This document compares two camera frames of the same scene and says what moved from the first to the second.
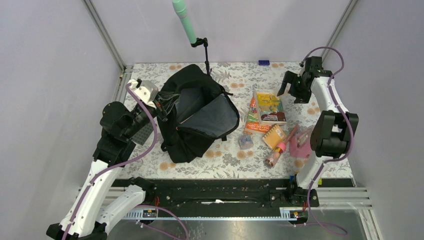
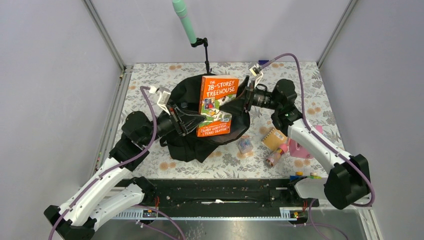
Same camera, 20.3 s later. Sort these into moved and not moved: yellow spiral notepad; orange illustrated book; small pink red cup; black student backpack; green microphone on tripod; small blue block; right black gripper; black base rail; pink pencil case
Moved: black student backpack; orange illustrated book; right black gripper
Not moved: small pink red cup; small blue block; pink pencil case; black base rail; yellow spiral notepad; green microphone on tripod
